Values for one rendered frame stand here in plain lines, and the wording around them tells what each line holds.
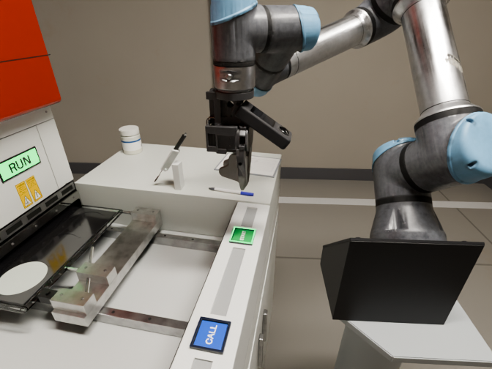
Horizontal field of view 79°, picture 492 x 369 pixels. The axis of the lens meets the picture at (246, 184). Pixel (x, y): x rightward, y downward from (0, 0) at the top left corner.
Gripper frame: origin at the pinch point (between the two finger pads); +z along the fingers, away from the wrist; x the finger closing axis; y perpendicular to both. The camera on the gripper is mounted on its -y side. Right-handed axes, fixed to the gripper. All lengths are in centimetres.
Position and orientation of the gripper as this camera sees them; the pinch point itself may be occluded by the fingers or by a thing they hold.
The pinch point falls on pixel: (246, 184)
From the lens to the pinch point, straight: 64.5
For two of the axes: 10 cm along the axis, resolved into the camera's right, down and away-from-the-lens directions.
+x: -1.9, 4.8, -8.5
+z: 0.0, 8.7, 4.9
